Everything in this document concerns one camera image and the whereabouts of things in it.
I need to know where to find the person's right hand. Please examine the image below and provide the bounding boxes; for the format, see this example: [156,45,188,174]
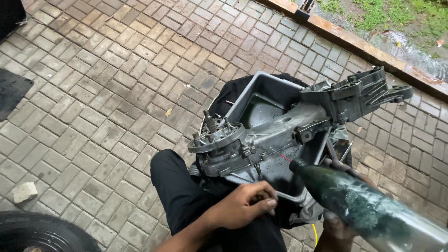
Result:
[315,158,377,244]

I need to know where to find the black rubber tyre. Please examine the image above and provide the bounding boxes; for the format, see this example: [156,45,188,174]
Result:
[0,211,102,252]

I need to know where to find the person's left hand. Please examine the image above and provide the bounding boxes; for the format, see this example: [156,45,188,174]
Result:
[206,181,279,230]

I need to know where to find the white stone chunk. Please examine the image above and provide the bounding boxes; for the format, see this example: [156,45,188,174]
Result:
[11,182,38,204]

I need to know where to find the black rubber mat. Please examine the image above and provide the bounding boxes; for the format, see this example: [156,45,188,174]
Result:
[0,68,35,122]

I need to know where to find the wet grass patch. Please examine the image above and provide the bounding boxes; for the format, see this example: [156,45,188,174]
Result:
[315,0,448,58]

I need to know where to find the orange-brown concrete kerb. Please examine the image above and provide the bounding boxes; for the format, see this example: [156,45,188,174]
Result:
[261,0,448,104]

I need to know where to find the metal rod tool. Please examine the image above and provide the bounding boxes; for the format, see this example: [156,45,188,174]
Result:
[325,137,354,163]

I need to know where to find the person's black trousers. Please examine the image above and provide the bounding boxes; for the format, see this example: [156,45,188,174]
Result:
[150,149,288,252]

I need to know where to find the thin red straw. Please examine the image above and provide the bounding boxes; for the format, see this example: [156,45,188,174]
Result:
[271,148,292,162]

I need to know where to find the grey metal wash tray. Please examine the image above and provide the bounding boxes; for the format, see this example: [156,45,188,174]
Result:
[224,71,345,204]

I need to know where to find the grey metal engine crankcase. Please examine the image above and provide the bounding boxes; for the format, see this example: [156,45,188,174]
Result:
[187,66,413,179]

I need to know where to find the toothed metal gear ring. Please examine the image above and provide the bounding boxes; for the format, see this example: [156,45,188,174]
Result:
[199,105,224,136]

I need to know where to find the black bulky object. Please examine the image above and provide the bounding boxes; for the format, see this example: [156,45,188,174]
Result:
[0,0,28,43]

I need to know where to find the dark green glass bottle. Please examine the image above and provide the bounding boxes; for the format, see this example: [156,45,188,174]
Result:
[289,157,448,252]

